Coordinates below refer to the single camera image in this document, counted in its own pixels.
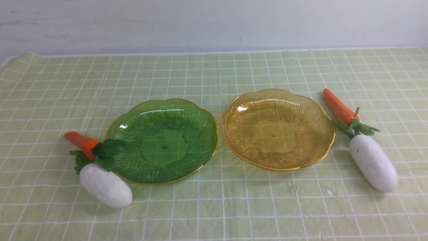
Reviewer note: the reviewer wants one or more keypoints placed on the amber glass plate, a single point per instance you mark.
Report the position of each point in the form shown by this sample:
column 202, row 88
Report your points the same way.
column 277, row 130

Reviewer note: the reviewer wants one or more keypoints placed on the orange carrot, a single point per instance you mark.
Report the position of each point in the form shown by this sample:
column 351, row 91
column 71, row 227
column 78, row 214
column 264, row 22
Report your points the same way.
column 91, row 150
column 345, row 119

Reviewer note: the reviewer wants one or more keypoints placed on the green checkered tablecloth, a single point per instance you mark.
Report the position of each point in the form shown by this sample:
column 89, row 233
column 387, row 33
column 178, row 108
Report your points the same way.
column 41, row 98

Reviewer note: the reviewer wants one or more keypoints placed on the white radish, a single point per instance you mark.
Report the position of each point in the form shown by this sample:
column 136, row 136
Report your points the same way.
column 106, row 186
column 374, row 164

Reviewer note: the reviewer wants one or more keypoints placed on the green glass plate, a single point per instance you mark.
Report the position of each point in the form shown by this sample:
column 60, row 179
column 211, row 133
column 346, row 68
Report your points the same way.
column 166, row 141

